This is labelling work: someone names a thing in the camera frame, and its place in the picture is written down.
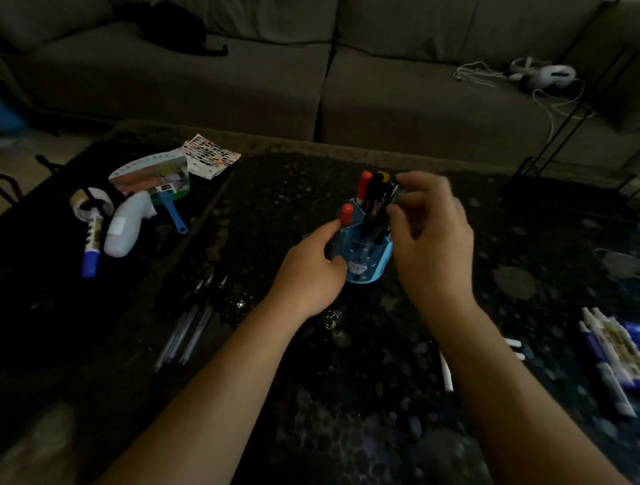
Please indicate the person's left hand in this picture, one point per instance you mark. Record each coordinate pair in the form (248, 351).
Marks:
(305, 280)

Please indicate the person's right hand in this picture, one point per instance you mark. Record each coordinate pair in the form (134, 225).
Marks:
(437, 250)

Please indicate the person's right thumb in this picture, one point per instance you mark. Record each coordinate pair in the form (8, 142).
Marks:
(400, 220)

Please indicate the person's left thumb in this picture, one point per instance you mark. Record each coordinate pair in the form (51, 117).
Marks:
(322, 232)

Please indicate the black pen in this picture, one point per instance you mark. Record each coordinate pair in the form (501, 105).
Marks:
(384, 210)

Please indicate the blue pen holder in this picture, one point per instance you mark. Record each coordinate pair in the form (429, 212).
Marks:
(367, 260)

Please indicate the person's left forearm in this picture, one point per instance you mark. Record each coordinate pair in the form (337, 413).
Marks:
(210, 399)

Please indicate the person's right forearm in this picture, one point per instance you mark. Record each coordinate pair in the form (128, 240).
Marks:
(510, 399)

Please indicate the short red cap marker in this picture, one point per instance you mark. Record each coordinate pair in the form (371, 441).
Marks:
(346, 215)

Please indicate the black marker yellow end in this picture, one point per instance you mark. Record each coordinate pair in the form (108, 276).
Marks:
(376, 192)

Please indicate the tall red cap marker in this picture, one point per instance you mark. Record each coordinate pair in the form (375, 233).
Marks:
(364, 184)

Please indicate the colourful sticker sheet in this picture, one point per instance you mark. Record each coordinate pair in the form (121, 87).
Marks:
(210, 156)

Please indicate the clear ballpoint pen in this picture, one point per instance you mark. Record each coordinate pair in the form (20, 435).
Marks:
(187, 325)
(200, 327)
(172, 335)

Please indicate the grey sofa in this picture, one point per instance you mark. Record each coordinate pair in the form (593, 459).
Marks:
(310, 75)

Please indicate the white controller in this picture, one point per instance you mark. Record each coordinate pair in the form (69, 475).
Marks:
(125, 225)

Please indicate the white headset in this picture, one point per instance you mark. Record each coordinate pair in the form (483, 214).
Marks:
(547, 75)

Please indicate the clear plastic wrapper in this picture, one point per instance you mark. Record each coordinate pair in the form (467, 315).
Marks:
(620, 262)

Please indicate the white marker blue cap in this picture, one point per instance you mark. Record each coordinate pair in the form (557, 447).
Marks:
(92, 240)

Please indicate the tape roll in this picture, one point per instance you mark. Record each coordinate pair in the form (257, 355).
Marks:
(80, 200)

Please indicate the white marker pack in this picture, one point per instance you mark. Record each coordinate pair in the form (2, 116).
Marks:
(617, 344)

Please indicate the black cloth bundle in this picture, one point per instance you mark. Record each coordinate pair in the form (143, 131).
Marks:
(170, 25)

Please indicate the blue packet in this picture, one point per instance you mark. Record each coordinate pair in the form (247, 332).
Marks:
(632, 332)

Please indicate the blue object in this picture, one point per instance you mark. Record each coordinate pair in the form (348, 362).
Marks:
(10, 117)

